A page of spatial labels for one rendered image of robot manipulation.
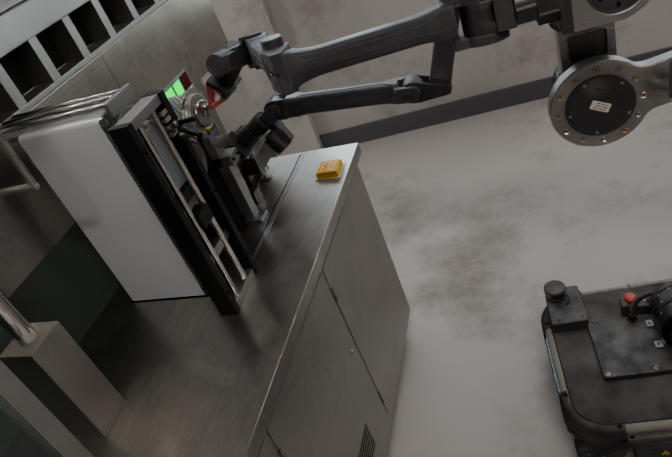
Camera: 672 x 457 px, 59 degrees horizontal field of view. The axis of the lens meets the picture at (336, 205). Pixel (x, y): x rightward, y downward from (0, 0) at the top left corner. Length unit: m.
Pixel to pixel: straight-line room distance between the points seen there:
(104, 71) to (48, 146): 0.51
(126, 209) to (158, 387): 0.42
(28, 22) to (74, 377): 0.94
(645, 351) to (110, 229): 1.53
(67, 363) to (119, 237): 0.38
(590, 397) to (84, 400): 1.34
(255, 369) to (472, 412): 1.07
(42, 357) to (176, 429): 0.30
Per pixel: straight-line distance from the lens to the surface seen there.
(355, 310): 1.85
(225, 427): 1.28
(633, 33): 3.84
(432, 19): 1.06
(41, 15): 1.85
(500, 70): 3.74
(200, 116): 1.67
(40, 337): 1.32
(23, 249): 1.64
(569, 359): 2.01
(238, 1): 3.59
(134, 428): 1.41
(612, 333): 2.04
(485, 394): 2.26
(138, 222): 1.52
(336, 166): 1.83
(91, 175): 1.49
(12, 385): 0.90
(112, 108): 1.39
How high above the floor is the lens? 1.81
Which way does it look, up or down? 32 degrees down
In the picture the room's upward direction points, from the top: 22 degrees counter-clockwise
